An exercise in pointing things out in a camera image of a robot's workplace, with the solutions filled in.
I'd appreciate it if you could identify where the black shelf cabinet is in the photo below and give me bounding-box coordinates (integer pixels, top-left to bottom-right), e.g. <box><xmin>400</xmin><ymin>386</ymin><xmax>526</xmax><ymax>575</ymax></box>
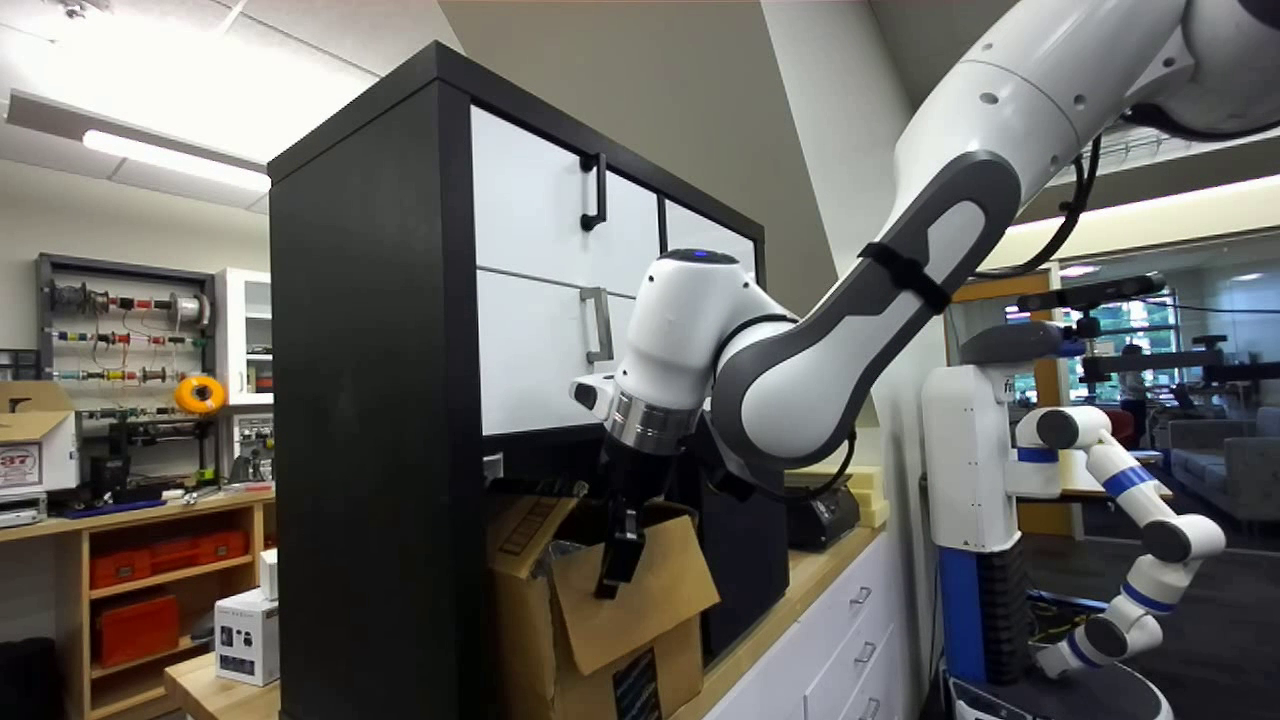
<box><xmin>265</xmin><ymin>37</ymin><xmax>792</xmax><ymax>720</ymax></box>

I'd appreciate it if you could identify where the white printed carton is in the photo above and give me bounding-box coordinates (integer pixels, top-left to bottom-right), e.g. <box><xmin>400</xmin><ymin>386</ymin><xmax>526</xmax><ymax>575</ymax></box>
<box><xmin>208</xmin><ymin>582</ymin><xmax>282</xmax><ymax>691</ymax></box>

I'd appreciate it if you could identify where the brown and white carton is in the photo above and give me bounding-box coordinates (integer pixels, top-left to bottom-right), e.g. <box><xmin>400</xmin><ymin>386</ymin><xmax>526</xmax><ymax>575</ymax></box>
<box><xmin>0</xmin><ymin>380</ymin><xmax>83</xmax><ymax>514</ymax></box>

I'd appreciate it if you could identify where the white blue mobile robot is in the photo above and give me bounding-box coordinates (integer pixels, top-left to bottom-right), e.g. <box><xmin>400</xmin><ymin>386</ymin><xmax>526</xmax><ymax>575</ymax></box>
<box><xmin>915</xmin><ymin>321</ymin><xmax>1233</xmax><ymax>720</ymax></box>

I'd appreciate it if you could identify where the wooden workbench with shelves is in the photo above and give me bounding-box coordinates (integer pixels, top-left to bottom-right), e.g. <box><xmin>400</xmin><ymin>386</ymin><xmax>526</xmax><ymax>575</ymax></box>
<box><xmin>0</xmin><ymin>481</ymin><xmax>279</xmax><ymax>720</ymax></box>

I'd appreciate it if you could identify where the small red storage bin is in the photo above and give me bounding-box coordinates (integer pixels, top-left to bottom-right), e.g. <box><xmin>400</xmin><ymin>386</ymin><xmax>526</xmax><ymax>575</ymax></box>
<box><xmin>87</xmin><ymin>591</ymin><xmax>187</xmax><ymax>671</ymax></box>

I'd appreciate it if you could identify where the tool wall rack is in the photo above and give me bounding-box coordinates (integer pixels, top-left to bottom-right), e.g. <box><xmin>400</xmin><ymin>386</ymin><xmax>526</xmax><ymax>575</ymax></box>
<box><xmin>32</xmin><ymin>248</ymin><xmax>227</xmax><ymax>522</ymax></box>

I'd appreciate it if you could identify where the white counter with wood top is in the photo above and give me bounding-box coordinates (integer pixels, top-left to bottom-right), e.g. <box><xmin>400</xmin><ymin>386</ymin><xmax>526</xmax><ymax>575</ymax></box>
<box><xmin>665</xmin><ymin>515</ymin><xmax>915</xmax><ymax>720</ymax></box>

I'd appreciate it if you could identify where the large white cabinet door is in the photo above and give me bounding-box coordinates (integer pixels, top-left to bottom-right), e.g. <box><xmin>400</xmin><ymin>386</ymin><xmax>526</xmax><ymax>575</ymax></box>
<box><xmin>661</xmin><ymin>195</ymin><xmax>764</xmax><ymax>283</ymax></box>

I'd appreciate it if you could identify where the brown cardboard box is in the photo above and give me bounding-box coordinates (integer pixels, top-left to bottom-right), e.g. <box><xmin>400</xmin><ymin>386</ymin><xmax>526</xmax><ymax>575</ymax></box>
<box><xmin>484</xmin><ymin>483</ymin><xmax>725</xmax><ymax>720</ymax></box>

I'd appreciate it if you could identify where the white small drawer grey handle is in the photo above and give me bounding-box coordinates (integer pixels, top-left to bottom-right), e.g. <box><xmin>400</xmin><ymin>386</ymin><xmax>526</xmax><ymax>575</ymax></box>
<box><xmin>472</xmin><ymin>269</ymin><xmax>646</xmax><ymax>442</ymax></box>

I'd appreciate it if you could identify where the wide red storage bin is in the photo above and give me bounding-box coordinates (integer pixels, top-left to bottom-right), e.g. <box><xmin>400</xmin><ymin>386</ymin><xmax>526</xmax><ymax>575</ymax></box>
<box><xmin>87</xmin><ymin>525</ymin><xmax>254</xmax><ymax>591</ymax></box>

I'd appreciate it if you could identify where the yellow spool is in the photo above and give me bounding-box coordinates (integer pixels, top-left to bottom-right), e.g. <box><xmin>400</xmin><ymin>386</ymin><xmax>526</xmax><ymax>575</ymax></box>
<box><xmin>171</xmin><ymin>367</ymin><xmax>233</xmax><ymax>426</ymax></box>

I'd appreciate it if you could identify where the white small drawer black handle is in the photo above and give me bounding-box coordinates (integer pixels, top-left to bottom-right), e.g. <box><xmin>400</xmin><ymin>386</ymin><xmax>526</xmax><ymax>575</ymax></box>
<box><xmin>468</xmin><ymin>103</ymin><xmax>668</xmax><ymax>301</ymax></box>

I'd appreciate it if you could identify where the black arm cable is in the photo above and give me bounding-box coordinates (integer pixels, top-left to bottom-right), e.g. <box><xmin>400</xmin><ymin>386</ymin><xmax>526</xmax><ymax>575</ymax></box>
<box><xmin>968</xmin><ymin>100</ymin><xmax>1280</xmax><ymax>283</ymax></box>

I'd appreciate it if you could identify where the fluorescent tube ceiling light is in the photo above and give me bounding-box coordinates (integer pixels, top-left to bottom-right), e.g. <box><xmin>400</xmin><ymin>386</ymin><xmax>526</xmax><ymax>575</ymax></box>
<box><xmin>75</xmin><ymin>125</ymin><xmax>274</xmax><ymax>199</ymax></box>

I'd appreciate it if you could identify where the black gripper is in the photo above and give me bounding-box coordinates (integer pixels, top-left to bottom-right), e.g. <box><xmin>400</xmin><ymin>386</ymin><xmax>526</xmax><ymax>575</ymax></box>
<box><xmin>592</xmin><ymin>445</ymin><xmax>700</xmax><ymax>604</ymax></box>

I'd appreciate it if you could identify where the black device on counter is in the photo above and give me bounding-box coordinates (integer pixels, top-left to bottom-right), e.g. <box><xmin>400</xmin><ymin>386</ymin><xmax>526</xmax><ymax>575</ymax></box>
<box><xmin>778</xmin><ymin>469</ymin><xmax>867</xmax><ymax>558</ymax></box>

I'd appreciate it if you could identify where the light wooden table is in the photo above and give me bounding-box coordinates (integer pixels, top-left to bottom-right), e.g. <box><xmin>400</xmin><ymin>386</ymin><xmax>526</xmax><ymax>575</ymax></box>
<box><xmin>159</xmin><ymin>648</ymin><xmax>288</xmax><ymax>720</ymax></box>

